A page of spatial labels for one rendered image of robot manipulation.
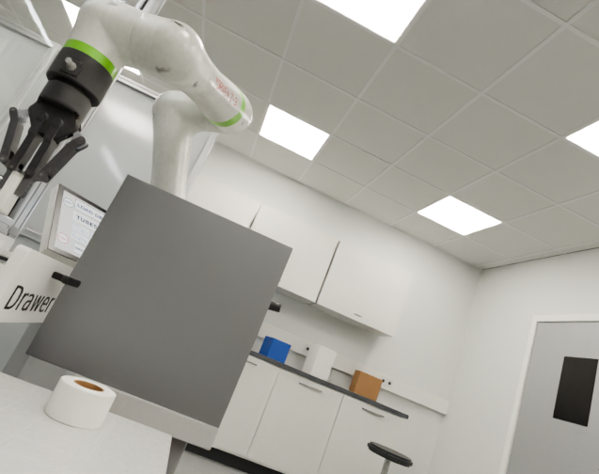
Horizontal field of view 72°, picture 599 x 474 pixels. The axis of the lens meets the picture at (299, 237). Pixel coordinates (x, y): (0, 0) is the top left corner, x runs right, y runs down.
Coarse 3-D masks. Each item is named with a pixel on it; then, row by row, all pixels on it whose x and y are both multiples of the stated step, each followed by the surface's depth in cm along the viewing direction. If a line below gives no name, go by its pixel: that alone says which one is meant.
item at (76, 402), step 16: (64, 384) 49; (80, 384) 53; (96, 384) 54; (64, 400) 48; (80, 400) 49; (96, 400) 49; (112, 400) 52; (64, 416) 48; (80, 416) 48; (96, 416) 50
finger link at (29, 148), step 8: (40, 112) 69; (40, 120) 68; (32, 128) 68; (32, 136) 68; (40, 136) 70; (24, 144) 68; (32, 144) 68; (16, 152) 67; (24, 152) 67; (32, 152) 70; (16, 160) 67; (24, 160) 68; (8, 168) 66; (16, 168) 67
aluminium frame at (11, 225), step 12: (156, 0) 138; (156, 12) 142; (96, 108) 131; (84, 120) 127; (60, 144) 120; (36, 192) 118; (24, 204) 115; (36, 204) 121; (0, 216) 106; (12, 216) 113; (24, 216) 118; (0, 228) 108; (12, 228) 114
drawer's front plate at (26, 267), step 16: (16, 256) 57; (32, 256) 59; (0, 272) 56; (16, 272) 57; (32, 272) 62; (48, 272) 67; (64, 272) 75; (0, 288) 56; (32, 288) 64; (48, 288) 71; (0, 304) 56; (16, 304) 61; (32, 304) 67; (48, 304) 74; (0, 320) 58; (16, 320) 64; (32, 320) 70
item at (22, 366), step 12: (36, 324) 150; (24, 336) 151; (24, 348) 147; (12, 360) 148; (24, 360) 144; (36, 360) 146; (12, 372) 144; (24, 372) 144; (36, 372) 146; (48, 372) 150; (60, 372) 153; (36, 384) 147; (48, 384) 150
